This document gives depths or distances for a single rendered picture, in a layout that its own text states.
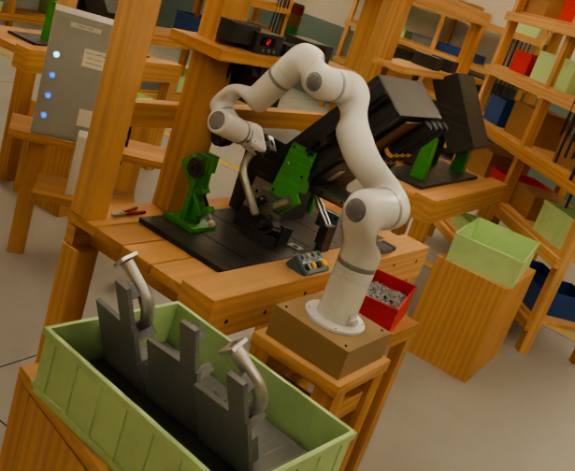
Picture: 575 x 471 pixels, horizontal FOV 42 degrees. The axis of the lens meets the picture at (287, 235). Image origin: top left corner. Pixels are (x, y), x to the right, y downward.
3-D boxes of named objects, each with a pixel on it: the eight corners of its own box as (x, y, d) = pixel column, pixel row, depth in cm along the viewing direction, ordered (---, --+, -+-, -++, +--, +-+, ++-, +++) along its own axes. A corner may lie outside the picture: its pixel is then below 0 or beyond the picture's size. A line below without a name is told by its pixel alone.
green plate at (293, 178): (302, 208, 284) (326, 157, 282) (292, 204, 277) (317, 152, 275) (279, 196, 290) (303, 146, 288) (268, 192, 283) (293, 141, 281)
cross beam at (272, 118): (319, 133, 360) (325, 115, 357) (111, 126, 255) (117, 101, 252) (311, 129, 363) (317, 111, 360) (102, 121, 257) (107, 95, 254)
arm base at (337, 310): (376, 333, 226) (399, 279, 220) (335, 338, 213) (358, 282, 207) (334, 300, 238) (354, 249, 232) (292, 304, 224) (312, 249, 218)
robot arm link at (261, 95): (258, 45, 235) (201, 102, 252) (276, 86, 229) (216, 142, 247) (278, 51, 241) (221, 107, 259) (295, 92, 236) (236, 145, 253)
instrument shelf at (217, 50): (355, 80, 324) (358, 71, 322) (219, 61, 251) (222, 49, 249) (310, 62, 336) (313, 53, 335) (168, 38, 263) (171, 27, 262)
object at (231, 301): (418, 276, 348) (430, 247, 343) (201, 344, 227) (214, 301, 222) (393, 262, 355) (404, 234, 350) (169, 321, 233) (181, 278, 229)
